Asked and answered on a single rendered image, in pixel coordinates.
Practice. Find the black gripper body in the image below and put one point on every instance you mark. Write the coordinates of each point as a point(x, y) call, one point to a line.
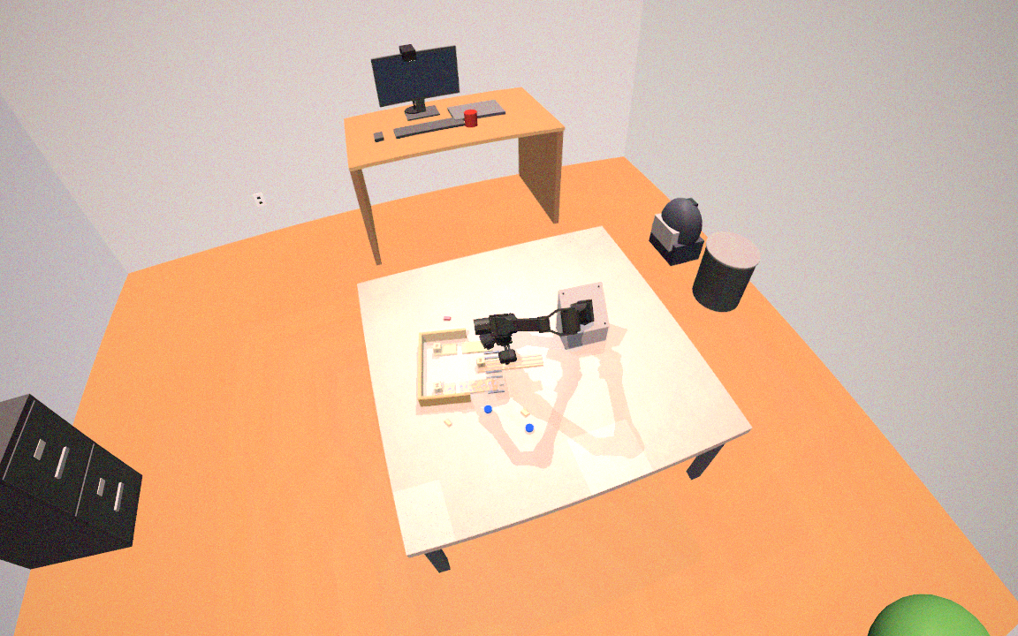
point(506, 356)

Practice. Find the tan flat strip with blue dots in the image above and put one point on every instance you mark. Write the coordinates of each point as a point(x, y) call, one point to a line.
point(483, 385)

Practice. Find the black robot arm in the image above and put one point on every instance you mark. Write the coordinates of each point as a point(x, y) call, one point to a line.
point(498, 326)

